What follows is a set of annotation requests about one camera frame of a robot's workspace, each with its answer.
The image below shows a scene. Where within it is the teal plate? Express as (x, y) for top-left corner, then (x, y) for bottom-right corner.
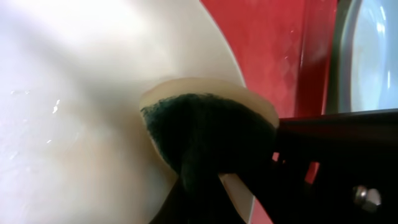
(337, 0), (397, 113)

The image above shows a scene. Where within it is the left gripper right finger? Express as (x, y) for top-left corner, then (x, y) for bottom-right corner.
(241, 109), (397, 223)

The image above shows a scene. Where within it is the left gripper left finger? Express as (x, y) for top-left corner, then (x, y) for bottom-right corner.
(150, 161), (246, 224)

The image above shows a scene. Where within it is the green yellow sponge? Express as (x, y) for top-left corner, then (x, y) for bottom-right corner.
(139, 78), (279, 174)

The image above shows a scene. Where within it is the red plastic tray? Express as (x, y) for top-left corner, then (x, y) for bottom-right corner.
(200, 0), (338, 224)

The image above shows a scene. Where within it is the white round plate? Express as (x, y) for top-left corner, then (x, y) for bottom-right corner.
(1, 0), (244, 223)

